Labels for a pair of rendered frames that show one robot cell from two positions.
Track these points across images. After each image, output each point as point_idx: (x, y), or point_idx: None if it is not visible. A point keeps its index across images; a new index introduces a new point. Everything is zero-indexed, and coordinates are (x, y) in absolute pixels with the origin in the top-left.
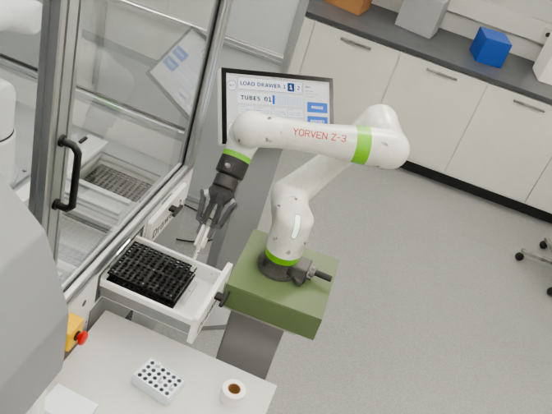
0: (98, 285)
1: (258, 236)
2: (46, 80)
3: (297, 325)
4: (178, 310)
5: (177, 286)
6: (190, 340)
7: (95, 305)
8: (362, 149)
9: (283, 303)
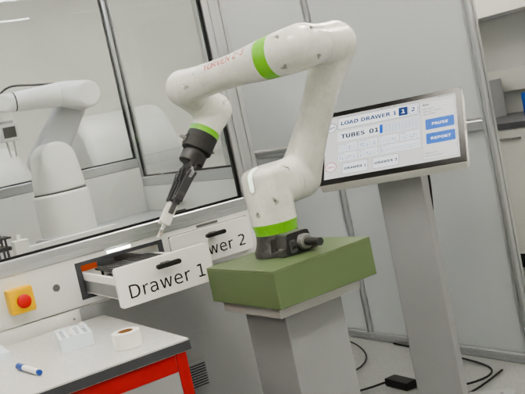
0: (81, 278)
1: None
2: None
3: (263, 294)
4: None
5: None
6: (120, 302)
7: (89, 306)
8: (257, 52)
9: (246, 269)
